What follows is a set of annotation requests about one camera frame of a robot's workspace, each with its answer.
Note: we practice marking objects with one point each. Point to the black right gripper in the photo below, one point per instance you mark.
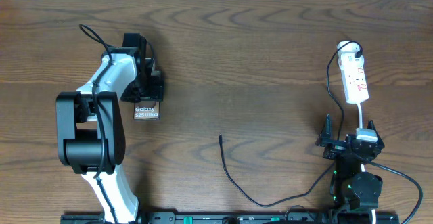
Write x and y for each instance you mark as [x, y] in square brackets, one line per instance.
[335, 147]

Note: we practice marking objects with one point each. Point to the white usb charger adapter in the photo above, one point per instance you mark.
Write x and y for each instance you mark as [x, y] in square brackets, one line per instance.
[348, 49]

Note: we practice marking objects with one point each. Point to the white power strip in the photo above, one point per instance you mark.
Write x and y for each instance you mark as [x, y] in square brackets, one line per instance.
[353, 78]

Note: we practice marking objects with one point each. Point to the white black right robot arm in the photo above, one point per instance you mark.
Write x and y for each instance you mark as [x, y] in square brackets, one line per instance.
[354, 190]

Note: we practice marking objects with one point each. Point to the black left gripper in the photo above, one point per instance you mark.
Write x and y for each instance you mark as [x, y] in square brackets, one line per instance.
[155, 93]

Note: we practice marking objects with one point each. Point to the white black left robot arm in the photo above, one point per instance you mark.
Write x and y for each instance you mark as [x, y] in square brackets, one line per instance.
[90, 131]

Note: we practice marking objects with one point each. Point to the Galaxy smartphone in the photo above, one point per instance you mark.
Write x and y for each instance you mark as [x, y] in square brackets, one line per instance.
[147, 110]

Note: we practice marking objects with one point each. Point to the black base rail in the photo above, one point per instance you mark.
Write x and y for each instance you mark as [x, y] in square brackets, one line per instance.
[234, 218]

